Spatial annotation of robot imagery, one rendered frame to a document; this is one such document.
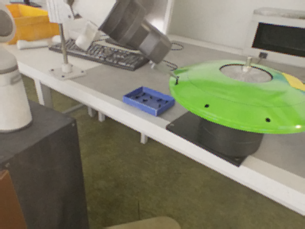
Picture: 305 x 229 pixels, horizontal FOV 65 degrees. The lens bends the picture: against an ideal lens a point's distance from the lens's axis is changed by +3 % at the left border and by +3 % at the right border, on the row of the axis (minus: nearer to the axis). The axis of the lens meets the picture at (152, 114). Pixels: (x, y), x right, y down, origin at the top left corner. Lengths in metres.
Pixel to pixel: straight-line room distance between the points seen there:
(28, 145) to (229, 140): 0.50
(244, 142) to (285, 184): 0.11
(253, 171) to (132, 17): 0.39
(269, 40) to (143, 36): 1.09
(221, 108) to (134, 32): 0.19
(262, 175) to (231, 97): 0.19
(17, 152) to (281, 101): 0.60
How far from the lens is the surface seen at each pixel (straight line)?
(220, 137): 0.53
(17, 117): 0.75
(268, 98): 0.46
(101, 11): 0.41
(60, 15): 0.86
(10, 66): 0.70
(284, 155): 0.64
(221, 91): 0.45
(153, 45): 0.42
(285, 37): 1.43
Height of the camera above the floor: 1.27
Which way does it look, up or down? 32 degrees down
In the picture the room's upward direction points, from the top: 4 degrees clockwise
